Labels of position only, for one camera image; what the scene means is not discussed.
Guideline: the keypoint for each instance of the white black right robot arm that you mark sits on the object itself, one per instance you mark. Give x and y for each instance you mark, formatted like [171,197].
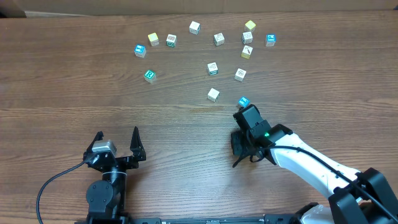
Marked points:
[353,196]

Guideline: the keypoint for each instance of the white picture block right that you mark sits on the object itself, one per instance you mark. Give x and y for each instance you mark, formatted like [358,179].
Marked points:
[247,37]

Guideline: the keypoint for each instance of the yellow sided tool picture block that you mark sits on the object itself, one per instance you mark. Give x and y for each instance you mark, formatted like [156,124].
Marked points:
[246,52]

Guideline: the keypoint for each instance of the yellow block top right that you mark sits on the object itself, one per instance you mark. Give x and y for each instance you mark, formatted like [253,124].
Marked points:
[249,26]

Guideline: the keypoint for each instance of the blue block far left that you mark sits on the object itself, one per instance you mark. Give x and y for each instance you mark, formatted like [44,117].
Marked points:
[140,51]

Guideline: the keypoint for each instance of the blue letter P block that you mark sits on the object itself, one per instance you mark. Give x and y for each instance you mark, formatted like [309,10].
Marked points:
[270,40]

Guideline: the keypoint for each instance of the plain wooden block number 9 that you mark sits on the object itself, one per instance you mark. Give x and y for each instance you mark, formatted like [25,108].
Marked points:
[213,94]

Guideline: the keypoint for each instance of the blue letter wooden block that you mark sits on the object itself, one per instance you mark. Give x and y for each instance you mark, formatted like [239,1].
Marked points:
[243,102]

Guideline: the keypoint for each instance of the yellow block left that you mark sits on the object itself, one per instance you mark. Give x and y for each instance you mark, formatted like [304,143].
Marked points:
[153,39]

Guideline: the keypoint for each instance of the white picture block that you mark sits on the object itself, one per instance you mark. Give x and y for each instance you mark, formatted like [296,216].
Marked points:
[247,37]
[219,39]

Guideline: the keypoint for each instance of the grapes picture green G block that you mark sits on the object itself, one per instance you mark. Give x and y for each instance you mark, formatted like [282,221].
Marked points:
[212,68]

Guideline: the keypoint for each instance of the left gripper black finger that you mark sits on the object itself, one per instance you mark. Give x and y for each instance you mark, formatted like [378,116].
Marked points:
[99,136]
[136,146]

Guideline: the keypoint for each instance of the white picture block centre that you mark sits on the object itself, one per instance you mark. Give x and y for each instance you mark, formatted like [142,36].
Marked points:
[219,39]

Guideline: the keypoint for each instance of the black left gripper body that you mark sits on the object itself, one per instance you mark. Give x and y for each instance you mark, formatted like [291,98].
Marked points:
[128,162]

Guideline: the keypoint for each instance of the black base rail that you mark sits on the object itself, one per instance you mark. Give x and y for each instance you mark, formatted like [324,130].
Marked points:
[214,220]

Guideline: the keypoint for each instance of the shell picture wooden block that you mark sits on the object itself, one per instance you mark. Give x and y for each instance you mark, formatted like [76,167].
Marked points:
[240,74]

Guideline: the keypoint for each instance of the green letter R block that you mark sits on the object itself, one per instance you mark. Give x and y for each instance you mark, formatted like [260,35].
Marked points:
[150,76]

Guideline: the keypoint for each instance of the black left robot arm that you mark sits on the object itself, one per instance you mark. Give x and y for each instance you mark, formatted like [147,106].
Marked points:
[106,197]

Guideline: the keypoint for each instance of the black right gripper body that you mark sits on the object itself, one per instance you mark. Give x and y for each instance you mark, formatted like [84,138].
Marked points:
[250,151]

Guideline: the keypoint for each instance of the white block top centre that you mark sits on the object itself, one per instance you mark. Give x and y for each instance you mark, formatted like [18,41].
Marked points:
[194,27]

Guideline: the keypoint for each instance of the red picture green block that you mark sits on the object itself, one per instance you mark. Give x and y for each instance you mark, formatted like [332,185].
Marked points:
[171,40]

